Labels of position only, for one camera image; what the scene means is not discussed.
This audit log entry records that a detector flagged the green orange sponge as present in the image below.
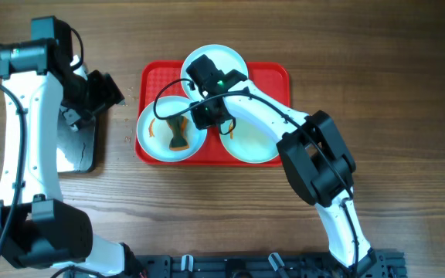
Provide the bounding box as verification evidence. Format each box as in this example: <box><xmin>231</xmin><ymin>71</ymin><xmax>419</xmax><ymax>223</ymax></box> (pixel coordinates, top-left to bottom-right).
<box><xmin>166</xmin><ymin>116</ymin><xmax>189</xmax><ymax>151</ymax></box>

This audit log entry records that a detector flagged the white plate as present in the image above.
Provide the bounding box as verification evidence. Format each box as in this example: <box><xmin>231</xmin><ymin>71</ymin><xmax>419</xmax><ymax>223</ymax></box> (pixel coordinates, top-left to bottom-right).
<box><xmin>219</xmin><ymin>118</ymin><xmax>278</xmax><ymax>164</ymax></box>
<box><xmin>180</xmin><ymin>44</ymin><xmax>249</xmax><ymax>101</ymax></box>
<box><xmin>137</xmin><ymin>96</ymin><xmax>207</xmax><ymax>163</ymax></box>

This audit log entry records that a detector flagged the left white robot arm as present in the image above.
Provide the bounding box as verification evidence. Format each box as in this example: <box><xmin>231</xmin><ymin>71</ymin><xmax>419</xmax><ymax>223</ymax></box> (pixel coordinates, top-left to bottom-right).
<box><xmin>0</xmin><ymin>16</ymin><xmax>141</xmax><ymax>277</ymax></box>

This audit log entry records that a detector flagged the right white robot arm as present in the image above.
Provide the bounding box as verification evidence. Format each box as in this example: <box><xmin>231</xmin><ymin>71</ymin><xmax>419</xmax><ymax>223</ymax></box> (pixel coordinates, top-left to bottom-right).
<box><xmin>184</xmin><ymin>54</ymin><xmax>372</xmax><ymax>277</ymax></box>

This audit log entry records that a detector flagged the black metal tray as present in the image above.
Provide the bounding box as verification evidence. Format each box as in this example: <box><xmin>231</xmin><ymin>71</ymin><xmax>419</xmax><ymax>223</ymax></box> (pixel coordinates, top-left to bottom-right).
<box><xmin>56</xmin><ymin>114</ymin><xmax>97</xmax><ymax>173</ymax></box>

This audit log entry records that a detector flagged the red plastic tray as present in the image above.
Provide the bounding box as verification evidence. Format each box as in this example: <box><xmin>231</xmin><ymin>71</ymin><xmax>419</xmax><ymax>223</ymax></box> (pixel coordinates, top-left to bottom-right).
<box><xmin>138</xmin><ymin>60</ymin><xmax>290</xmax><ymax>167</ymax></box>

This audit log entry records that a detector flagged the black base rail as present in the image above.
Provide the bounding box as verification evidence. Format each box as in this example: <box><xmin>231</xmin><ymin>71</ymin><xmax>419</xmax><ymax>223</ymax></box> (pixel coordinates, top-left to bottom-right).
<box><xmin>138</xmin><ymin>249</ymin><xmax>408</xmax><ymax>278</ymax></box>

